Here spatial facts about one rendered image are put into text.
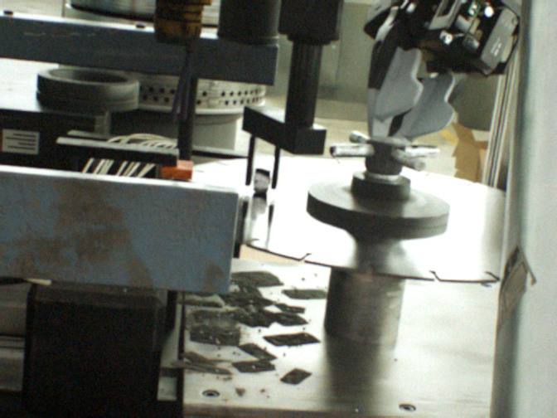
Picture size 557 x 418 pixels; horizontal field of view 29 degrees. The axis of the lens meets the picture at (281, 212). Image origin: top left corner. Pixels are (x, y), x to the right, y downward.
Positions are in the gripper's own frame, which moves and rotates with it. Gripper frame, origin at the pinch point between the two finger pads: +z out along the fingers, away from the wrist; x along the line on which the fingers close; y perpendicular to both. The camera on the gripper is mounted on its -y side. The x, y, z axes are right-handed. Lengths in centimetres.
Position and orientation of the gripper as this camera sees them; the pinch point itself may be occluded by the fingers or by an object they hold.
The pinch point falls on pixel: (378, 144)
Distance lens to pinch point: 89.5
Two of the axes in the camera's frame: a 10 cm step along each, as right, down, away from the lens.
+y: 4.7, 0.8, -8.8
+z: -4.5, 8.8, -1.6
